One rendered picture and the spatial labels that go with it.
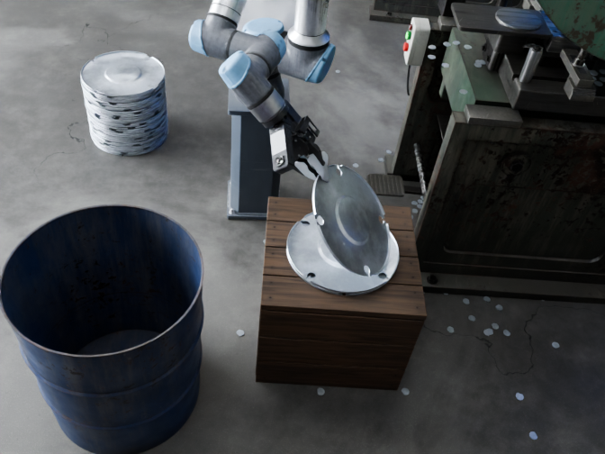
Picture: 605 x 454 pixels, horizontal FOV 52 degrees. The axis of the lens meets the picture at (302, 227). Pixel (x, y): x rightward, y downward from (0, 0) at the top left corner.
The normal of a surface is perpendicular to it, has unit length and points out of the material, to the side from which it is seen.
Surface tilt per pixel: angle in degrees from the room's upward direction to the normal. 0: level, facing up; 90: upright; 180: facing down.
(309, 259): 0
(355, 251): 43
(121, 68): 0
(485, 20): 0
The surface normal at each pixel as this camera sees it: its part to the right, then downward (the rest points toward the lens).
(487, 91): 0.09, -0.70
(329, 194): 0.72, -0.33
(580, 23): -0.01, 0.71
